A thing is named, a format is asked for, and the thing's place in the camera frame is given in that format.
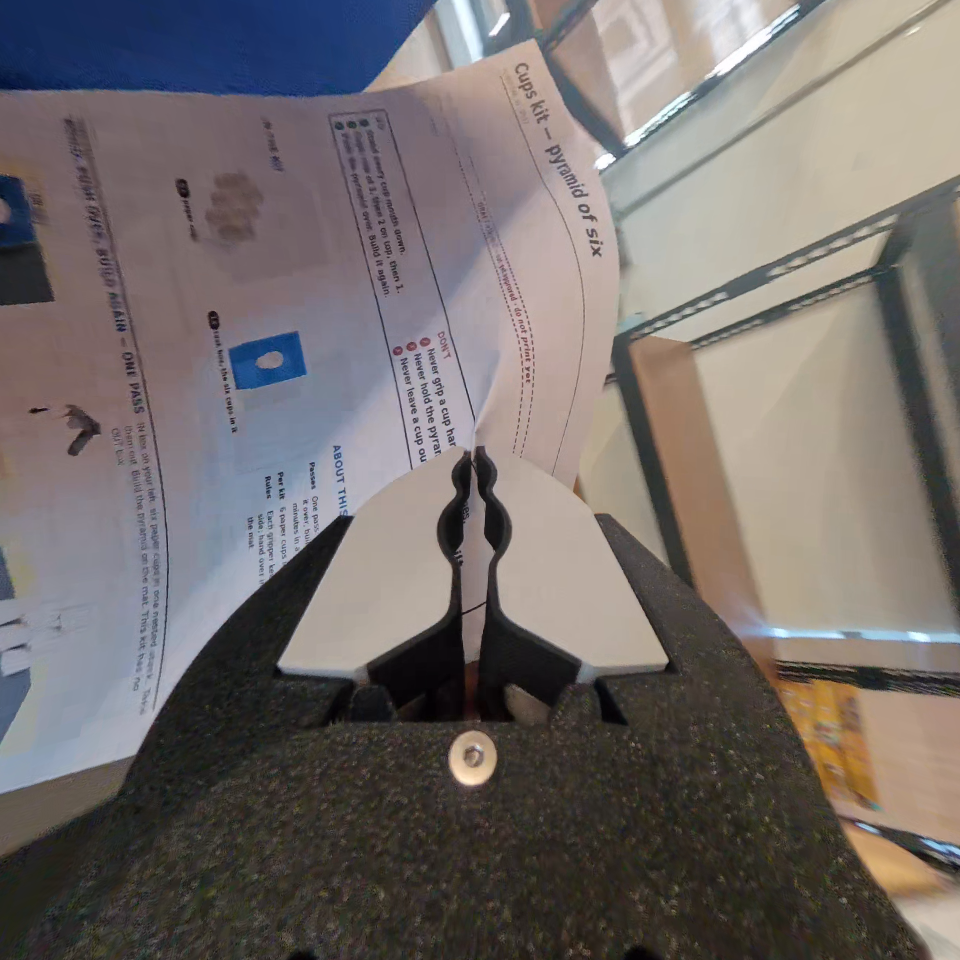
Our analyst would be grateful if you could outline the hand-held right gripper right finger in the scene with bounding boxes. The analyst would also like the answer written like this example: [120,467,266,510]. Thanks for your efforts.
[474,446,671,693]

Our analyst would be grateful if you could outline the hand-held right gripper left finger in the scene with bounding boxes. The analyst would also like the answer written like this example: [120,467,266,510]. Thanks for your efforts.
[277,447,474,685]

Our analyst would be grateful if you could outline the printed paper instruction sheet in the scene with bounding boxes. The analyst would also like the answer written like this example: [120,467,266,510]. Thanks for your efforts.
[0,41,624,796]

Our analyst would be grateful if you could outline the brown cardboard panel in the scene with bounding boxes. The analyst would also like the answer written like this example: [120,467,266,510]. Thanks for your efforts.
[628,336,785,657]

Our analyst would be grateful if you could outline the yellow goods on shelf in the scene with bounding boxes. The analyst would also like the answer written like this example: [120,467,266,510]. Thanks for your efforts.
[780,675,882,815]

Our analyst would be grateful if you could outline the black metal shelving rack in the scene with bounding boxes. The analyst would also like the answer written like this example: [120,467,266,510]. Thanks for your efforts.
[506,0,960,699]

